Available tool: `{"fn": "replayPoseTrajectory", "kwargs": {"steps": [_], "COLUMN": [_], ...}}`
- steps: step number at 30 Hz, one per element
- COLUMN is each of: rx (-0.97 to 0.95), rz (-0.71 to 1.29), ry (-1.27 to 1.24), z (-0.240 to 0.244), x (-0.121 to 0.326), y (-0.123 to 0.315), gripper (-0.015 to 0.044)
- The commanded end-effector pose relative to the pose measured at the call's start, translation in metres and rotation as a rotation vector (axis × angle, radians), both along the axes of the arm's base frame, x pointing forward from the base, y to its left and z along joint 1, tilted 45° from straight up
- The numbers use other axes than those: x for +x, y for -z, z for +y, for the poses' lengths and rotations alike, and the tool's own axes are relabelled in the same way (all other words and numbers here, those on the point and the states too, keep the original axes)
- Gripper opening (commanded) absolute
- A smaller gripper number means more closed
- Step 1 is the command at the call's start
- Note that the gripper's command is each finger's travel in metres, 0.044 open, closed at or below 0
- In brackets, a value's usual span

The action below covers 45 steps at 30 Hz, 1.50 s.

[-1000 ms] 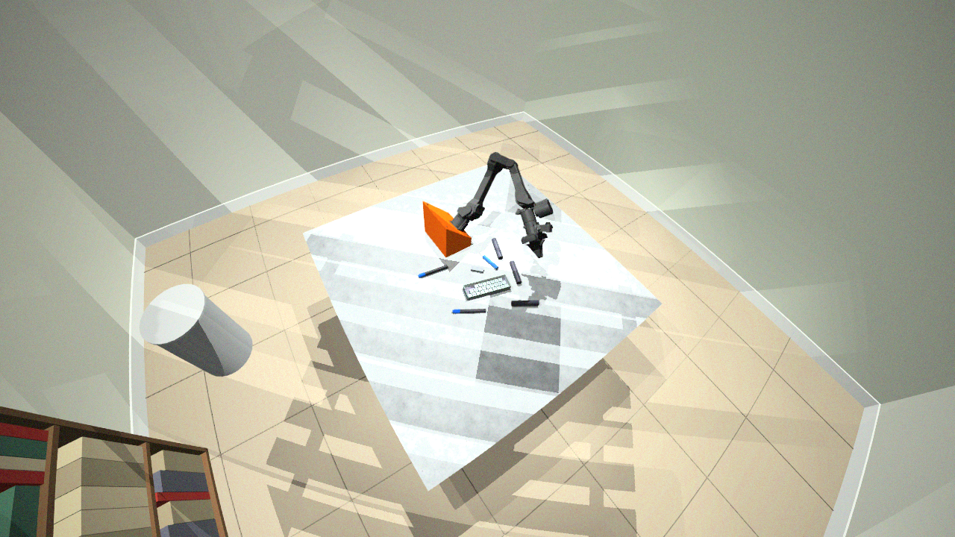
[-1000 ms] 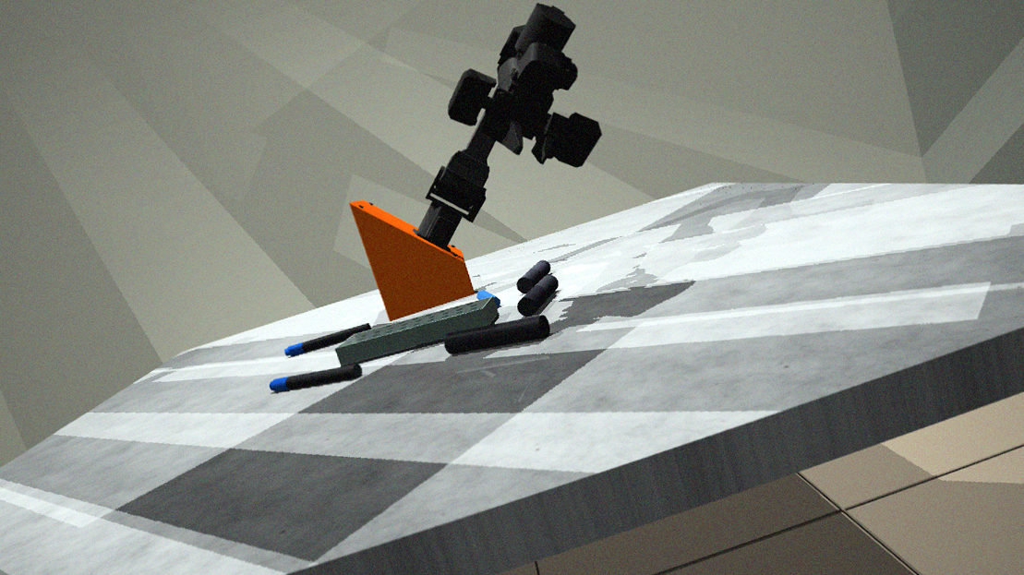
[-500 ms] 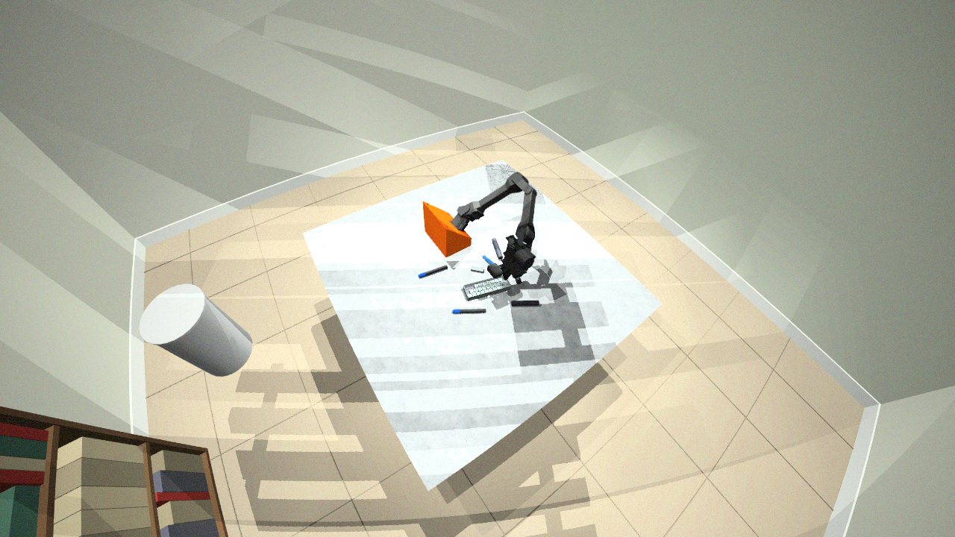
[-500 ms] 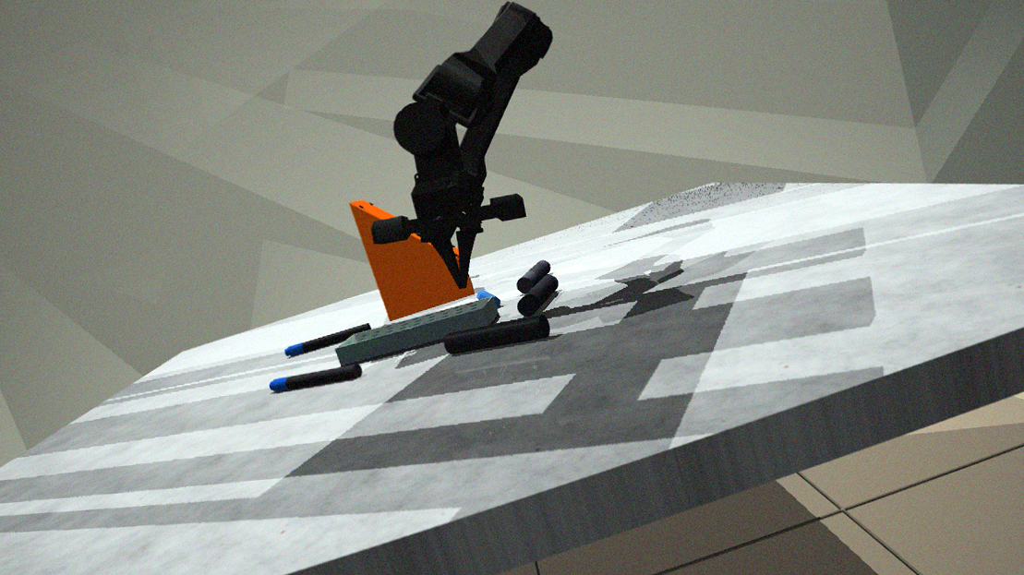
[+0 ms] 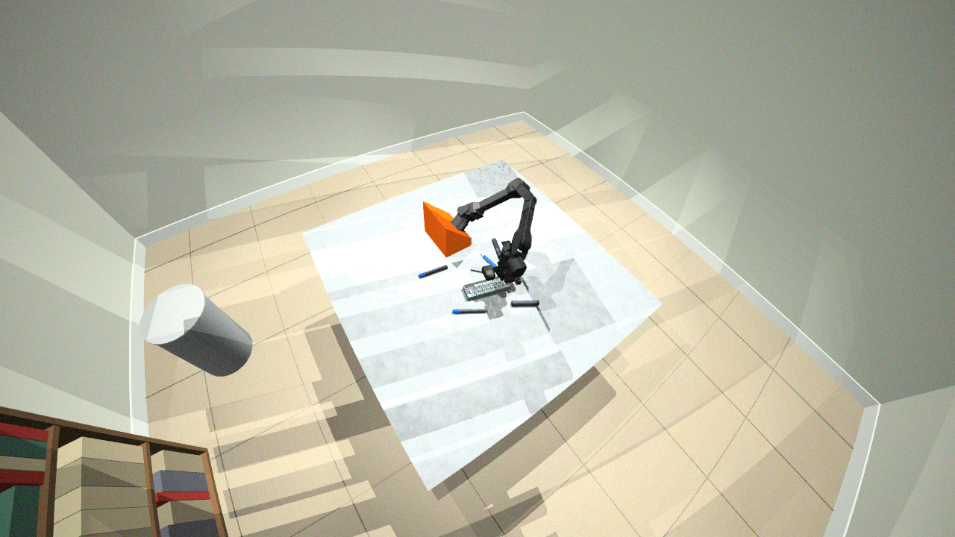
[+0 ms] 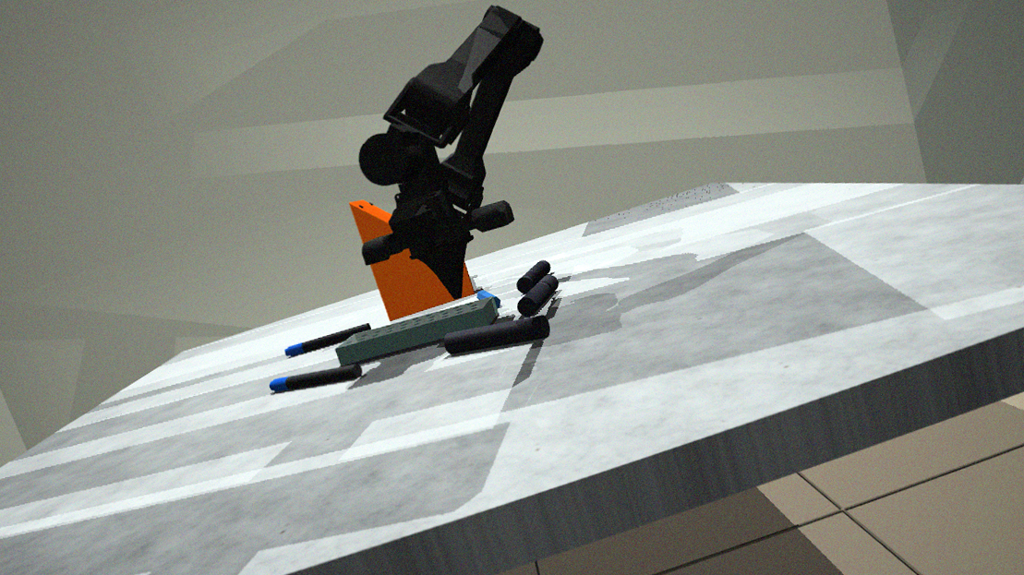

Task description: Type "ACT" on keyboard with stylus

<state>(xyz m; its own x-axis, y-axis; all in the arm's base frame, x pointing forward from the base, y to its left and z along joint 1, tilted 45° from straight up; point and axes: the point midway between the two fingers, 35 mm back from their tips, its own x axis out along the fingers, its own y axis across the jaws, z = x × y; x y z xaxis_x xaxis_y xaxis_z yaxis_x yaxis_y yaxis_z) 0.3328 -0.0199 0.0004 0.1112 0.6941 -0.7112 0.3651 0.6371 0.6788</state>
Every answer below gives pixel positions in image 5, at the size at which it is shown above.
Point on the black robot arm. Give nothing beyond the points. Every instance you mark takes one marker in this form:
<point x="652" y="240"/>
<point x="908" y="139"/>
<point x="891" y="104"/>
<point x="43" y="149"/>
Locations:
<point x="522" y="238"/>

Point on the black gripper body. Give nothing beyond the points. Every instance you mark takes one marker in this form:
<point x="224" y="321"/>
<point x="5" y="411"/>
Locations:
<point x="489" y="271"/>

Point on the grey keyboard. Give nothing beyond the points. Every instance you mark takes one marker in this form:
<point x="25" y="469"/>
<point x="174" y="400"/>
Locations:
<point x="485" y="287"/>

